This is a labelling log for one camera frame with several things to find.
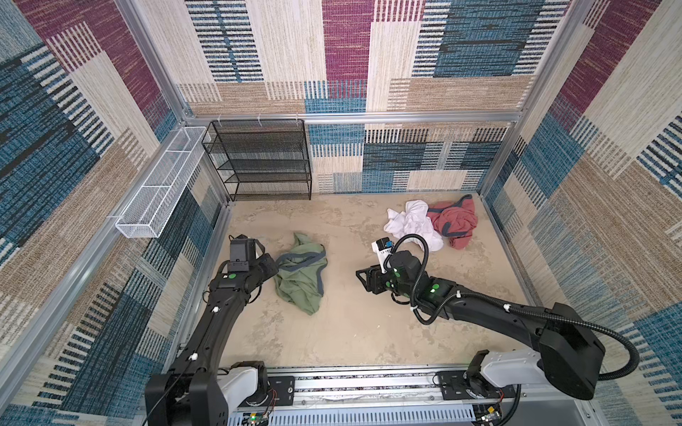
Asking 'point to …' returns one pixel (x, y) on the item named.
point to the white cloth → (416, 220)
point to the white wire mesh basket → (148, 212)
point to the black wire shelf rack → (267, 158)
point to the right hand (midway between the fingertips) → (365, 275)
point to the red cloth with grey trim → (455, 220)
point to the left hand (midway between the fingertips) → (272, 259)
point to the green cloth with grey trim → (299, 274)
